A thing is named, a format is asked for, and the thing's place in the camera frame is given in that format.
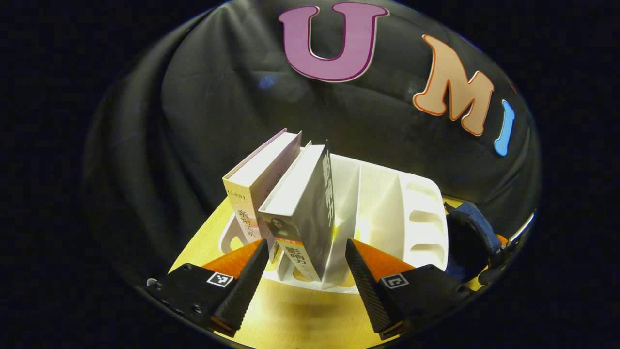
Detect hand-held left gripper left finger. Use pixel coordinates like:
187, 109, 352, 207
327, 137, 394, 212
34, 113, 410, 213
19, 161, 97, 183
145, 238, 270, 338

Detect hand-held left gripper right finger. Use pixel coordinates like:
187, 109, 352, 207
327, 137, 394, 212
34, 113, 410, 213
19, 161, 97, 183
345, 239, 473, 341

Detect blue schoolbag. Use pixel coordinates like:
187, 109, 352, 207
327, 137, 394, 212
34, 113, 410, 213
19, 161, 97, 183
443, 201, 502, 283

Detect white plastic bookshelf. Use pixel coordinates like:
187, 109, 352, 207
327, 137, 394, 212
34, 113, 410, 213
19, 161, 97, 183
219, 154, 450, 293

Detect dark grey book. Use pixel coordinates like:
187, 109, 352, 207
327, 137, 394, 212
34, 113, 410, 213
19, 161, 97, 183
258, 140, 336, 283

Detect pink cream book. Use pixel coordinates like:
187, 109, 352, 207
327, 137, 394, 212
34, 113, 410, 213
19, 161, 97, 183
222, 128, 303, 243

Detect black backdrop cloth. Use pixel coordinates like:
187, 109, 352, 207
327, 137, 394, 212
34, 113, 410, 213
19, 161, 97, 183
85, 0, 542, 291

